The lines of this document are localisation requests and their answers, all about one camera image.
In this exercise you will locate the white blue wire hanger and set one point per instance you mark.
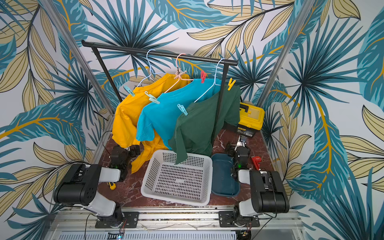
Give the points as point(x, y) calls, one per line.
point(214, 82)

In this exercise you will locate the dark teal tray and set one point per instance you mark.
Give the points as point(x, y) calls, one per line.
point(223, 184)

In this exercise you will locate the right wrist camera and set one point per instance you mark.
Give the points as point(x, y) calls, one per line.
point(242, 141)

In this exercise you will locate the red pipe wrench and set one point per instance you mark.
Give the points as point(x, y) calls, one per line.
point(256, 162)

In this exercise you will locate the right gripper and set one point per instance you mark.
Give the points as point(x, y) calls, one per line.
point(237, 148)

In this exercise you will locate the yellow utility knife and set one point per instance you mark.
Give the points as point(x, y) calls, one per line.
point(112, 185)

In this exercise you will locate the teal blue t-shirt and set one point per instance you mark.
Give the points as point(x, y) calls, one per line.
point(161, 118)

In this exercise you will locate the pale green clothespin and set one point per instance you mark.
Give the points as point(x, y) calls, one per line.
point(152, 98)

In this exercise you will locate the white plastic basket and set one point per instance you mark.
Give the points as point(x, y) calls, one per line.
point(188, 183)

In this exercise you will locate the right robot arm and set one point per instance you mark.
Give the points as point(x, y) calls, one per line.
point(268, 194)

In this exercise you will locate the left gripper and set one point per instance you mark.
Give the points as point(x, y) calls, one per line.
point(133, 153)

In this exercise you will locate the yellow clothespin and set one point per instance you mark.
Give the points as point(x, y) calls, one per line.
point(231, 83)

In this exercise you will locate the yellow t-shirt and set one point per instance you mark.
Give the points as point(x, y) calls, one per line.
point(127, 116)

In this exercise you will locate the beige clothespin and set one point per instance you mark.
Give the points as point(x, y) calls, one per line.
point(179, 74)

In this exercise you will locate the yellow black toolbox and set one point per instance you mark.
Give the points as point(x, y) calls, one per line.
point(251, 121)

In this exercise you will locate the pink wire hanger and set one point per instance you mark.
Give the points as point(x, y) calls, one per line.
point(178, 69)

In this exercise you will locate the red clothespin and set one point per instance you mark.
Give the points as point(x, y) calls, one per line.
point(203, 76)

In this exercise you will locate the light blue wire hanger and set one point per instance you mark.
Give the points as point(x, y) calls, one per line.
point(152, 73)

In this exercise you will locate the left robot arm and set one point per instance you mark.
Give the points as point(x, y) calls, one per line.
point(79, 187)

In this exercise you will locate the dark green t-shirt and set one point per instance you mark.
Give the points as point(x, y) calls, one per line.
point(193, 133)

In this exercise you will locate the turquoise clothespin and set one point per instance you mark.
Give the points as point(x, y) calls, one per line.
point(182, 109)

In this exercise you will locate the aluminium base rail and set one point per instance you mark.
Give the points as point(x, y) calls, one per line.
point(177, 223)

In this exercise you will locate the mint clothespin far left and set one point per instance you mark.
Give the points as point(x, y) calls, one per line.
point(129, 91)

